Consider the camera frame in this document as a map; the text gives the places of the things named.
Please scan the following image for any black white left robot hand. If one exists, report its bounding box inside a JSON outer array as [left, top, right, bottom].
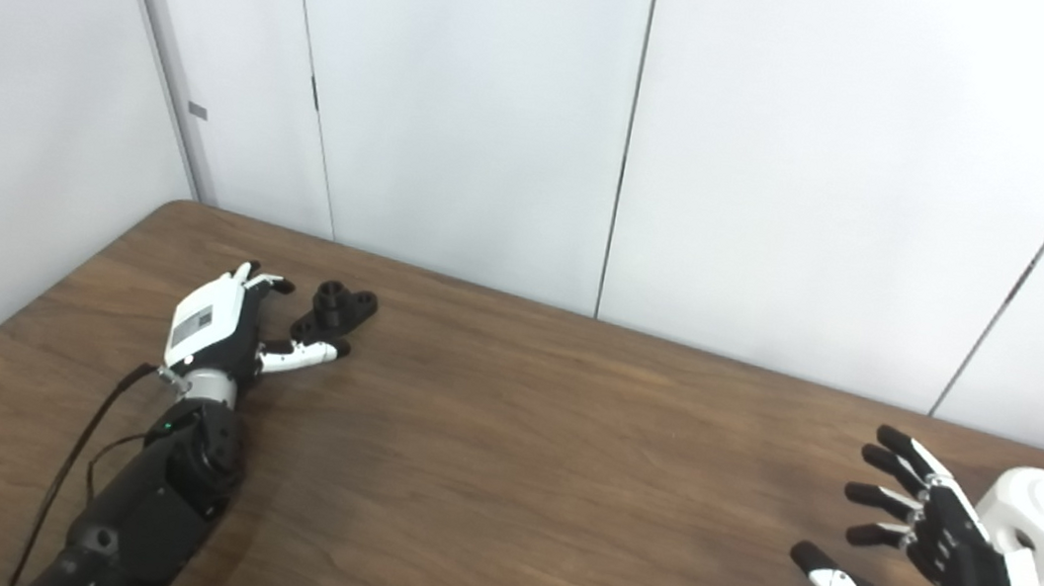
[[161, 253, 361, 401]]

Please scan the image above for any black plastic holder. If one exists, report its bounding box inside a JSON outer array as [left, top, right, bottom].
[[289, 277, 382, 352]]

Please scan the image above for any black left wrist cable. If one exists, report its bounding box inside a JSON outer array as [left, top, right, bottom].
[[8, 349, 185, 586]]

